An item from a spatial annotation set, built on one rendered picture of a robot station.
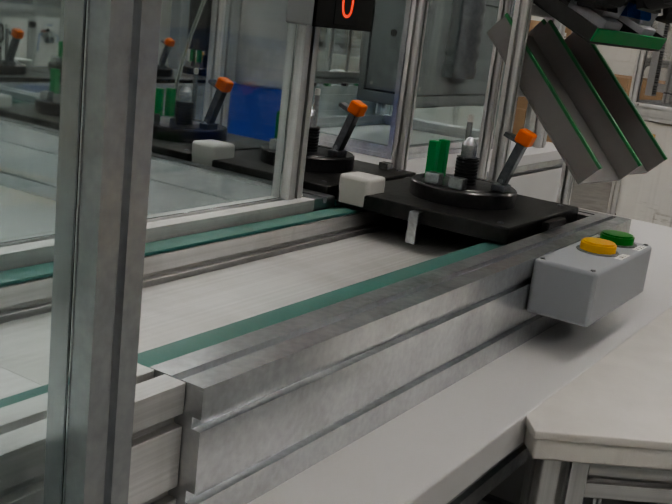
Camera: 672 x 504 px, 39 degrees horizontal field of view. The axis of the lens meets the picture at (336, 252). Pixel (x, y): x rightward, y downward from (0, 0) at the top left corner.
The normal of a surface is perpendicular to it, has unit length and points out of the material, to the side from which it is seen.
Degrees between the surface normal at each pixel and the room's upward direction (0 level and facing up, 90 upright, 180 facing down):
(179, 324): 0
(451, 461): 0
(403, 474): 0
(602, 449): 90
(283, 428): 90
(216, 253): 90
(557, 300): 90
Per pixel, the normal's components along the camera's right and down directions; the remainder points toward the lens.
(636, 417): 0.11, -0.96
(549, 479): 0.05, 0.25
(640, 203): -0.66, 0.11
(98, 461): 0.83, 0.23
